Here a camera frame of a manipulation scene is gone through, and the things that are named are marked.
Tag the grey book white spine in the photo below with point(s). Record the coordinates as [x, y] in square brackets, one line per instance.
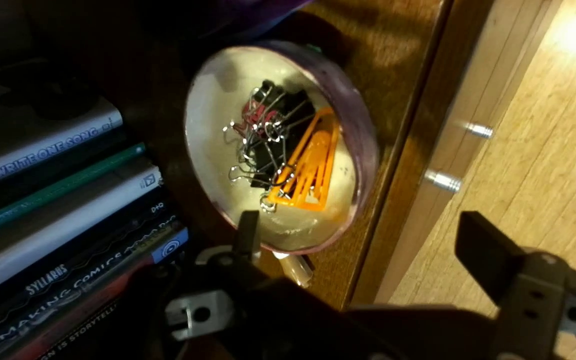
[34, 100]

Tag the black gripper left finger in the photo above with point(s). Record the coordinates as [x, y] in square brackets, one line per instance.
[249, 233]

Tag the red spine book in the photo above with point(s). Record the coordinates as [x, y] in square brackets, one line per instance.
[81, 321]

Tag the black syllabus book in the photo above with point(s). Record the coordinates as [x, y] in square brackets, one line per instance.
[54, 270]

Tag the green spine book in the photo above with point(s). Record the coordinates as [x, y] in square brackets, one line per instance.
[54, 191]

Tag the silver cabinet knob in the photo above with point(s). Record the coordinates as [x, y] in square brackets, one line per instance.
[479, 128]
[443, 180]

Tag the black binder clip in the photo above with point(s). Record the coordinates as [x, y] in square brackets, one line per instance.
[260, 163]
[281, 110]

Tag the brown wooden shelf cabinet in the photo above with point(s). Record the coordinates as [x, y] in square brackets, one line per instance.
[394, 41]

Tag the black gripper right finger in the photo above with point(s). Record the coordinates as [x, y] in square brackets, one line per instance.
[535, 292]

